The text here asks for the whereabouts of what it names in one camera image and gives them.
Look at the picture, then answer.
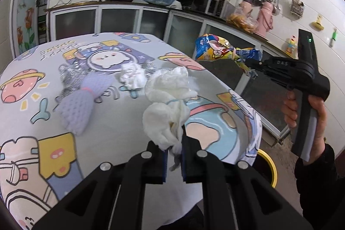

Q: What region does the small yellow bottle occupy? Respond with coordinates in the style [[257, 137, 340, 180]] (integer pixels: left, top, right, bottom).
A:
[[286, 35, 298, 56]]

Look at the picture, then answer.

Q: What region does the cartoon printed tablecloth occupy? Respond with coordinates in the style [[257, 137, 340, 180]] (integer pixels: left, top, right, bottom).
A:
[[0, 32, 263, 230]]

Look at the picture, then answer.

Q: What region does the flower printed door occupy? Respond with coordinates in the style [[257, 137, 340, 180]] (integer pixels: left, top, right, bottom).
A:
[[16, 0, 47, 53]]

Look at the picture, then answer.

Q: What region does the colourful snack packet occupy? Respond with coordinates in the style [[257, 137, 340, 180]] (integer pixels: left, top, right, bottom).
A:
[[195, 34, 263, 77]]

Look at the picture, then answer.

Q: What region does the small crumpled white tissue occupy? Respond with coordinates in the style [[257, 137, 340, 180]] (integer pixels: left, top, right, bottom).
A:
[[119, 62, 148, 90]]

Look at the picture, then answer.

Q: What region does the pink thermos flask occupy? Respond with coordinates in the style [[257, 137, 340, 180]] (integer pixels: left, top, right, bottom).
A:
[[255, 2, 274, 38], [239, 1, 254, 20]]

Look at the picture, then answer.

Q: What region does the silver wire scrubber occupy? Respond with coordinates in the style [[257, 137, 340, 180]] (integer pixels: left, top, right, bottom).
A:
[[140, 62, 157, 77], [55, 62, 89, 104]]

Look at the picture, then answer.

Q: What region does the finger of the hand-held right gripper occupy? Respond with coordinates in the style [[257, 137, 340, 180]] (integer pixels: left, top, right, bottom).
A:
[[244, 59, 273, 77]]

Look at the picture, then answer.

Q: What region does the yellow rimmed trash bin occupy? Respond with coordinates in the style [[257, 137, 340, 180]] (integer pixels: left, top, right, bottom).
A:
[[253, 149, 278, 189]]

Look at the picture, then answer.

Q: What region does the purple sponge cloth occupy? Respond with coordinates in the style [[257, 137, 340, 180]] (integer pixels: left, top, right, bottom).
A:
[[55, 74, 115, 137]]

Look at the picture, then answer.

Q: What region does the bag of fried snacks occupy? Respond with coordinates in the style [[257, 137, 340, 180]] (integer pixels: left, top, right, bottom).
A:
[[226, 5, 259, 34]]

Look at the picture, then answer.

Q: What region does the large white tissue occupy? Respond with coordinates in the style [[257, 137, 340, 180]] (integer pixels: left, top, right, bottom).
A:
[[142, 66, 198, 172]]

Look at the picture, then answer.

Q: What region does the person's right forearm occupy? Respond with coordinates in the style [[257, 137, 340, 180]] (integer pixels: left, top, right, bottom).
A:
[[294, 144, 345, 230]]

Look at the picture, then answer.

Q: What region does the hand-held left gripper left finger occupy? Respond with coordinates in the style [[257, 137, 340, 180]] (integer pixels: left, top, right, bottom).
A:
[[32, 141, 169, 230]]

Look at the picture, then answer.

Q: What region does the yellow wall hook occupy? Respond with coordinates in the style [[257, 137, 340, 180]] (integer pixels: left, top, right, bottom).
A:
[[312, 15, 325, 30]]

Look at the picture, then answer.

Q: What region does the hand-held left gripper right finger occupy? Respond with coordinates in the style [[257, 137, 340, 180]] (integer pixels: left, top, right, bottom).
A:
[[181, 125, 314, 230]]

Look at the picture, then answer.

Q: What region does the black microwave oven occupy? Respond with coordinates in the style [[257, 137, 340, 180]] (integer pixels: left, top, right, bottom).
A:
[[193, 0, 235, 17]]

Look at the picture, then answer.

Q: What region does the chopstick holder basket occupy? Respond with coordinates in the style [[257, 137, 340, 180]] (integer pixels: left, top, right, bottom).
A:
[[290, 0, 305, 17]]

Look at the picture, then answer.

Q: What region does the person's right hand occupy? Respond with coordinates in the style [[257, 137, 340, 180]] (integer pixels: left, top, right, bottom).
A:
[[281, 90, 328, 151]]

